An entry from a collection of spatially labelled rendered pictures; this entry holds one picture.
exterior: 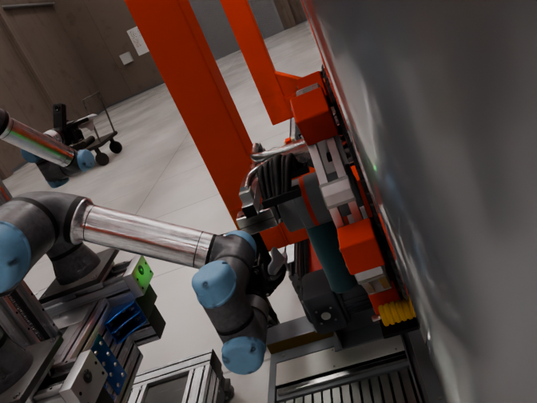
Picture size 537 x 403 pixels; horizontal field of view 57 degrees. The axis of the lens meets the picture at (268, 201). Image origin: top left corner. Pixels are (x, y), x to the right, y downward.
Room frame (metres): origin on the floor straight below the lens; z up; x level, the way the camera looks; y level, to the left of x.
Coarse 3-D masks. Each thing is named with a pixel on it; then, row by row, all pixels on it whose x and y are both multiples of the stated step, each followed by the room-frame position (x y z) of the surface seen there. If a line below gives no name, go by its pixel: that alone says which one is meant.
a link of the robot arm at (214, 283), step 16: (208, 272) 0.76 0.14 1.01; (224, 272) 0.74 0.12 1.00; (240, 272) 0.79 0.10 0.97; (208, 288) 0.72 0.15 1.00; (224, 288) 0.72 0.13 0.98; (240, 288) 0.75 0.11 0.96; (208, 304) 0.73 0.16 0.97; (224, 304) 0.72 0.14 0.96; (240, 304) 0.73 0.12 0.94; (224, 320) 0.72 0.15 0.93; (240, 320) 0.72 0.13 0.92
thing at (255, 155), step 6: (258, 144) 1.41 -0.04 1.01; (288, 144) 1.25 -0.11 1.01; (294, 144) 1.24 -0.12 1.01; (300, 144) 1.24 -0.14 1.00; (252, 150) 1.35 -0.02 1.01; (258, 150) 1.36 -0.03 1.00; (270, 150) 1.27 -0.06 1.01; (276, 150) 1.26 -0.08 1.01; (282, 150) 1.25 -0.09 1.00; (252, 156) 1.31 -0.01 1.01; (258, 156) 1.29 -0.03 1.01; (264, 156) 1.27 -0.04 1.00; (270, 156) 1.26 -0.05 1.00
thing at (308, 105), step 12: (300, 96) 1.03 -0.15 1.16; (312, 96) 1.01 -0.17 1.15; (324, 96) 1.00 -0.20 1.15; (300, 108) 1.00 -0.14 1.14; (312, 108) 0.99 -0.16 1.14; (324, 108) 0.97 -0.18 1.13; (300, 120) 0.98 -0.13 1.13; (312, 120) 0.98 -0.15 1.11; (324, 120) 0.98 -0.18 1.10; (300, 132) 1.00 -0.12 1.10; (312, 132) 1.00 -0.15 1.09; (324, 132) 1.01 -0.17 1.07; (336, 132) 1.01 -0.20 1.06
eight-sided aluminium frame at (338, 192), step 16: (336, 144) 1.05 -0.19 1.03; (320, 160) 1.00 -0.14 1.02; (336, 160) 0.99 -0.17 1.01; (320, 176) 0.98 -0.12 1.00; (336, 192) 0.94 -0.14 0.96; (352, 192) 0.94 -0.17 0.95; (336, 208) 0.94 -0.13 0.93; (352, 208) 0.94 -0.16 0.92; (336, 224) 0.95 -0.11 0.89; (368, 272) 0.94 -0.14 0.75; (384, 272) 0.95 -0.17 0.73; (368, 288) 1.03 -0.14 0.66; (384, 288) 1.06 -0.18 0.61
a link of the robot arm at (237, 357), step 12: (252, 324) 0.73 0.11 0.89; (264, 324) 0.77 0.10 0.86; (228, 336) 0.72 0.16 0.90; (240, 336) 0.72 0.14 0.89; (252, 336) 0.72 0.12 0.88; (264, 336) 0.74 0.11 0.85; (228, 348) 0.71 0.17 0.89; (240, 348) 0.70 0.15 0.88; (252, 348) 0.70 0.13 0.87; (264, 348) 0.72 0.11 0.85; (228, 360) 0.71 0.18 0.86; (240, 360) 0.70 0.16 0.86; (252, 360) 0.70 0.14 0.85; (240, 372) 0.70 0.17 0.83; (252, 372) 0.70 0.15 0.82
